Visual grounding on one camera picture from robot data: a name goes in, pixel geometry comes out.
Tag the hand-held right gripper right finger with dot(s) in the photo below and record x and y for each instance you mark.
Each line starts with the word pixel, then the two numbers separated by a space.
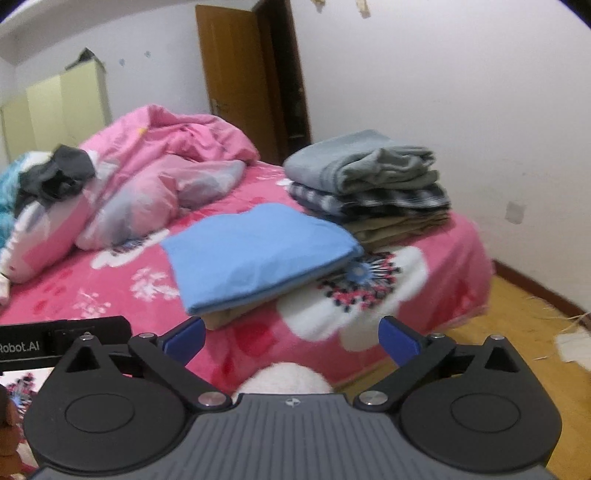
pixel 397 340

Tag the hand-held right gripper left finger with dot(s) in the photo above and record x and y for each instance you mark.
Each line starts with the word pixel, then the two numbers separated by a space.
pixel 189 340

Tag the light blue shirt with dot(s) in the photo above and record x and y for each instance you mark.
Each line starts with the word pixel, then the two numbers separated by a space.
pixel 258 258

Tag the person's left hand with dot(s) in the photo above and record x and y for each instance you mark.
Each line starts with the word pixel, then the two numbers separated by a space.
pixel 7 424

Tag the beige folded garment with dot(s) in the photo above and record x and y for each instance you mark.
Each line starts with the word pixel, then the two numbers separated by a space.
pixel 231 317

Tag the pink floral blanket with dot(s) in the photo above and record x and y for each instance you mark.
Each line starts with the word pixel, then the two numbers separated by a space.
pixel 138 295

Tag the white fluffy robe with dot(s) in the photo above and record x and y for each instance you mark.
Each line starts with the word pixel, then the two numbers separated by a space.
pixel 281 376

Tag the olive folded garment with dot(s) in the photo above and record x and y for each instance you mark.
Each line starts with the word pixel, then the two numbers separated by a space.
pixel 401 228

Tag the dark plaid folded garment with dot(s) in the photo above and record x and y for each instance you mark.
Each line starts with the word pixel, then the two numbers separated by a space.
pixel 397 201

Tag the teal striped garment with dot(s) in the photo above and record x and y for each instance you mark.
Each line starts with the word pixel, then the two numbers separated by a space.
pixel 7 203

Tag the pink patchwork quilt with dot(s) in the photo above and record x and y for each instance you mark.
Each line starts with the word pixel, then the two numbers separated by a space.
pixel 152 184

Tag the dark grey garment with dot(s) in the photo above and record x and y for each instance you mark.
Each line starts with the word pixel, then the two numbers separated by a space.
pixel 60 175

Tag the white paper scrap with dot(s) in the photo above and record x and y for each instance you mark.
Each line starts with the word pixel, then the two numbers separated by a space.
pixel 572 348

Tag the grey folded garment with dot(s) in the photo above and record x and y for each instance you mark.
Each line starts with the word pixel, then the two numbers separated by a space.
pixel 351 161

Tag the pale yellow wardrobe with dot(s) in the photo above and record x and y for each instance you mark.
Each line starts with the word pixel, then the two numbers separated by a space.
pixel 69 106

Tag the wooden door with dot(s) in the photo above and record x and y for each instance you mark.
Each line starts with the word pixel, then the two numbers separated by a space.
pixel 231 69

